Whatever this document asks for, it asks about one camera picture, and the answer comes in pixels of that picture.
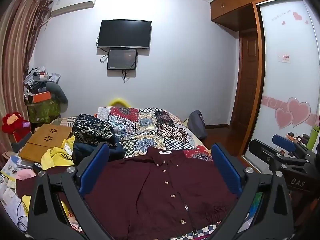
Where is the grey pillow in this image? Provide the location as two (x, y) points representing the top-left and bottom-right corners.
(46, 82), (68, 105)

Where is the pink cloth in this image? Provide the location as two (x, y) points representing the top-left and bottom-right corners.
(15, 169), (38, 181)

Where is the black television cable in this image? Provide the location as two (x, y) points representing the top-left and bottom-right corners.
(96, 36), (109, 63)

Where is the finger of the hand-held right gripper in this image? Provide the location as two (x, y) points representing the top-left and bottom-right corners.
(272, 134), (312, 159)
(249, 139), (300, 172)

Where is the dark blue folded garment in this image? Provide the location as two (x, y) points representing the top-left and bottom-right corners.
(73, 140), (125, 160)

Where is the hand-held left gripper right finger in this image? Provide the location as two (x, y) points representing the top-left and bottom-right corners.
(210, 142), (294, 240)

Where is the navy patterned cloth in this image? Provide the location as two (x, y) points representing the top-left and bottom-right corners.
(72, 114), (118, 148)

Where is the wooden folding table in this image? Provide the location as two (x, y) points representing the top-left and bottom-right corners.
(19, 124), (73, 163)

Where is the green patterned box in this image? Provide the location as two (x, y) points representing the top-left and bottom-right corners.
(26, 97), (62, 125)

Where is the pile of papers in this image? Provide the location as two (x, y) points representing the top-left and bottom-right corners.
(0, 152), (34, 232)

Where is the maroon button-up shirt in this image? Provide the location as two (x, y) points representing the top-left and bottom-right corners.
(84, 145), (240, 240)

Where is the yellow plush object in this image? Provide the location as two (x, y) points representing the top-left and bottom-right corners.
(107, 97), (131, 108)

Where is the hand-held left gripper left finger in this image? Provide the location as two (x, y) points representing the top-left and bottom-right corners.
(27, 142), (118, 240)

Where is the patchwork print blanket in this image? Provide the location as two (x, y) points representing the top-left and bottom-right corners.
(96, 106), (263, 240)

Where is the white air conditioner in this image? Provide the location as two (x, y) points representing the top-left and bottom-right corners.
(49, 0), (98, 16)

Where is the green bottle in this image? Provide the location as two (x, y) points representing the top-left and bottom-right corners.
(306, 125), (320, 151)

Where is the black wall television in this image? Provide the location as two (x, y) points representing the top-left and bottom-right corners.
(97, 19), (152, 50)

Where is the grey backpack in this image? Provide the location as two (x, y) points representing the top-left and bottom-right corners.
(187, 110), (207, 140)

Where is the small black wall monitor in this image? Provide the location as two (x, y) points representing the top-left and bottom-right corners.
(107, 49), (137, 70)

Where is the brown striped curtain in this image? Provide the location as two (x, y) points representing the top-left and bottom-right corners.
(0, 0), (52, 155)

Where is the pile of clutter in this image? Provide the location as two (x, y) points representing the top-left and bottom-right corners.
(24, 66), (62, 98)

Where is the orange box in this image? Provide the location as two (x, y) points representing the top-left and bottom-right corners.
(32, 92), (53, 103)

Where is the wooden wardrobe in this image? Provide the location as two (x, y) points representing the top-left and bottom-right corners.
(209, 0), (320, 173)

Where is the red plush flower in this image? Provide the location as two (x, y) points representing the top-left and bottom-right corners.
(2, 112), (31, 135)

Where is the frosted heart-print sliding door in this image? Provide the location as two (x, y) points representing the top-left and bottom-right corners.
(244, 0), (320, 162)

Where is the yellow cloth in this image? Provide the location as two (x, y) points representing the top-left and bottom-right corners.
(41, 135), (76, 171)

